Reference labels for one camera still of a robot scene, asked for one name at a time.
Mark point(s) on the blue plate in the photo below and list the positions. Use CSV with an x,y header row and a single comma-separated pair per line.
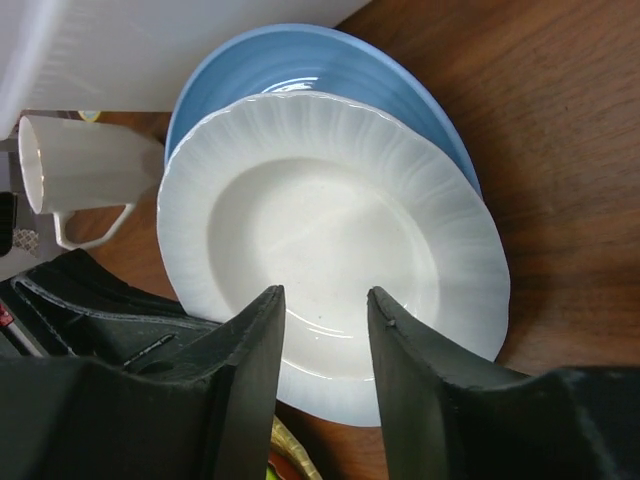
x,y
289,57

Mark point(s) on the teal patterned small bowl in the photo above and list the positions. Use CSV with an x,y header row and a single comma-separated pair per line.
x,y
90,116

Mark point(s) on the green plate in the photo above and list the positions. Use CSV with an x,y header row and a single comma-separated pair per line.
x,y
271,474

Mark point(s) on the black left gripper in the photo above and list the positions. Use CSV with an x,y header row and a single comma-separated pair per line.
x,y
72,306

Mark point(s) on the yellow woven rim plate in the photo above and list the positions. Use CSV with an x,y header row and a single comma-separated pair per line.
x,y
285,443

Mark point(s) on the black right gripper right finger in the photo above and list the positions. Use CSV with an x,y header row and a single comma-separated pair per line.
x,y
447,413

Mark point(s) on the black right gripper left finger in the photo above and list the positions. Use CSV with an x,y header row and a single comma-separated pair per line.
x,y
204,413

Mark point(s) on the cream ceramic mug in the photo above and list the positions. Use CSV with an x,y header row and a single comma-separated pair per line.
x,y
71,165

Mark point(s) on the white paper plate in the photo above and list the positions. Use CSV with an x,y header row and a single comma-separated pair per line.
x,y
329,198

